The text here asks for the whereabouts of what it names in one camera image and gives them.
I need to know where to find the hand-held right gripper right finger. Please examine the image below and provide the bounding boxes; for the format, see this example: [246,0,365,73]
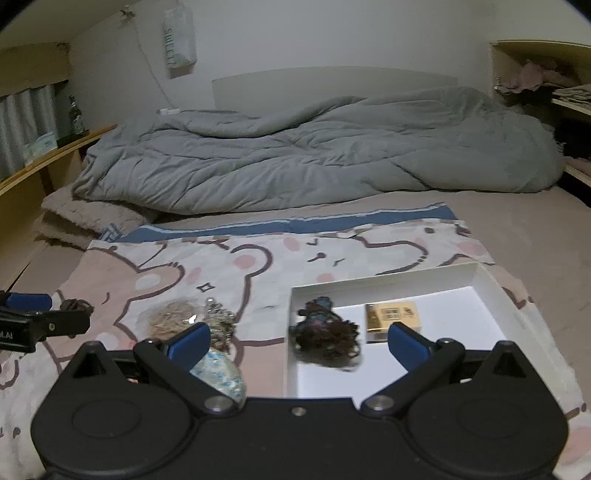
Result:
[359,322,546,418]

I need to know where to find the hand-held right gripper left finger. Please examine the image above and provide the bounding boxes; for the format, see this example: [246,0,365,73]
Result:
[59,322,248,418]

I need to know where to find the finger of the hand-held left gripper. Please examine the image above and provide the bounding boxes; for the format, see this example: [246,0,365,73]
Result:
[28,309,91,343]
[0,292,53,312]

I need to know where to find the brown hair tie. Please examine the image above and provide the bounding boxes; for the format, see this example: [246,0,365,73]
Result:
[55,298,96,339]

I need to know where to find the small gold box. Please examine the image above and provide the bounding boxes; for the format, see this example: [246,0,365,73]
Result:
[365,301,422,345]

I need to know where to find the blue white patterned pouch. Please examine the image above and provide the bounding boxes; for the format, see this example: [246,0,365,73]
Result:
[189,346,246,408]

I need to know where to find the white cardboard box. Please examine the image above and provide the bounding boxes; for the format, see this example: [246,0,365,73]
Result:
[283,261,536,400]

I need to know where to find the dark hair tie bundle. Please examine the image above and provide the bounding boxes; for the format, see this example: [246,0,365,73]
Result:
[289,298,363,373]

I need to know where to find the bag of beige rubber bands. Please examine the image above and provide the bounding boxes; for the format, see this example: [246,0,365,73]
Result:
[139,298,208,341]

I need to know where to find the beige fluffy blanket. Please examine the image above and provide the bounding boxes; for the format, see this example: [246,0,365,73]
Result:
[32,185,160,253]

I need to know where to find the bear printed blanket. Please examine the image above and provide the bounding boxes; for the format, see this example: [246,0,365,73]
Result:
[0,200,588,480]

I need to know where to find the wooden bedside shelf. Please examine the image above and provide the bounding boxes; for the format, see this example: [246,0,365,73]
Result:
[0,41,119,288]

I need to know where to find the light tissue box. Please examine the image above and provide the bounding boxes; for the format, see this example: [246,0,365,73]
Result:
[24,131,59,165]

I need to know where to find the grey curtain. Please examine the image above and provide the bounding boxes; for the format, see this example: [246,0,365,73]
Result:
[0,85,57,182]

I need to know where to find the green glass bottle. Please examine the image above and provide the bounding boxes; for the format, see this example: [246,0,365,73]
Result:
[68,95,89,140]

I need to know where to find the grey duvet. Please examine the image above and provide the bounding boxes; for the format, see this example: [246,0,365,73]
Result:
[71,85,565,216]

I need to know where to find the pink crumpled clothes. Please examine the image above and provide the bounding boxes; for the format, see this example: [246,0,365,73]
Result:
[494,62,574,94]

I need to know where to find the hanging white tissue bag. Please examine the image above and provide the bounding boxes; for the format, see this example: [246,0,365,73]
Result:
[163,4,198,78]

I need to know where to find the cream open shelf unit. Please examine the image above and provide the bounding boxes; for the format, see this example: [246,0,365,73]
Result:
[488,40,591,208]

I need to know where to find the folded patterned cloth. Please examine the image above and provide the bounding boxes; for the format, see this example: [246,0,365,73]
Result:
[551,84,591,110]

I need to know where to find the white cable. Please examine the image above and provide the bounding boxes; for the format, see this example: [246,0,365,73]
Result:
[121,8,175,112]

